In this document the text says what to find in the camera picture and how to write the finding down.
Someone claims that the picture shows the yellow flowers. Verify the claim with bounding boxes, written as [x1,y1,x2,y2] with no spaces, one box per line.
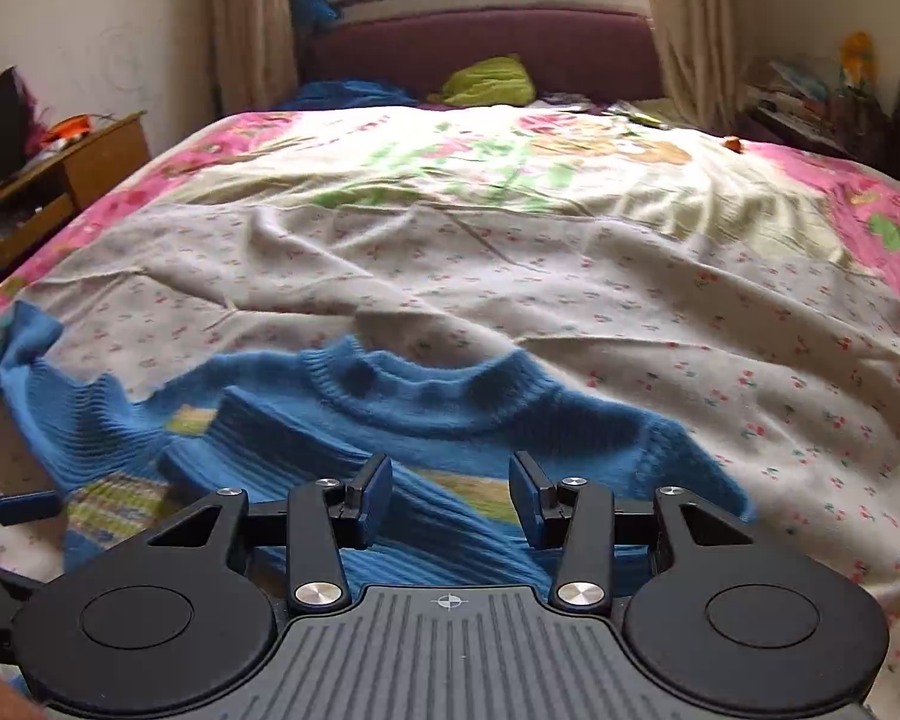
[838,31,879,95]

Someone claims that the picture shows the wooden nightstand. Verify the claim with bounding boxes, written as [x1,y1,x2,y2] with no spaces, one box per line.
[0,111,152,298]

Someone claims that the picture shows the pink floral bed sheet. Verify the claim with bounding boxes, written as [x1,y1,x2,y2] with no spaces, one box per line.
[0,101,900,331]

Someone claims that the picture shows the stack of books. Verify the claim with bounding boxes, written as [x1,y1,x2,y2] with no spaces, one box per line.
[741,56,893,160]

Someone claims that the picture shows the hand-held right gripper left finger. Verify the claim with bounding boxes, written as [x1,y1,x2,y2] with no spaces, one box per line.
[146,452,395,613]

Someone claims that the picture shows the orange item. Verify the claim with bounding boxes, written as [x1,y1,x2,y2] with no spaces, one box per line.
[41,114,95,148]

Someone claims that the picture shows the beige curtain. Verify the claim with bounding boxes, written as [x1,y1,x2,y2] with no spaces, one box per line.
[208,0,301,118]
[636,0,756,137]

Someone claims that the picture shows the maroon bed headboard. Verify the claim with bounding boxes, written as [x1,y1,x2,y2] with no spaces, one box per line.
[304,7,665,106]

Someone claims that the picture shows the green cloth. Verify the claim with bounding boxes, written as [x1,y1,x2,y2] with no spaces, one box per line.
[427,54,538,108]

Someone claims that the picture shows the blue cloth on bed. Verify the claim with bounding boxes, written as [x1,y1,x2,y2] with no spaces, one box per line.
[274,79,421,113]

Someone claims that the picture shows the blue cloth by window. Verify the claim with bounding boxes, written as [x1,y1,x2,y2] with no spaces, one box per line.
[288,0,343,40]

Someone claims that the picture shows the cherry print bed sheet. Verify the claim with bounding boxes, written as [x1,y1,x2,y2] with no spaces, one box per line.
[0,199,900,720]

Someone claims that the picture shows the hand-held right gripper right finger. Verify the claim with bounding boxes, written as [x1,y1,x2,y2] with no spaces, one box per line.
[510,451,756,609]

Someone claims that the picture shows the blue knit sweater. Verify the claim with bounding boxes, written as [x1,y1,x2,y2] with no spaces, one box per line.
[0,300,758,597]

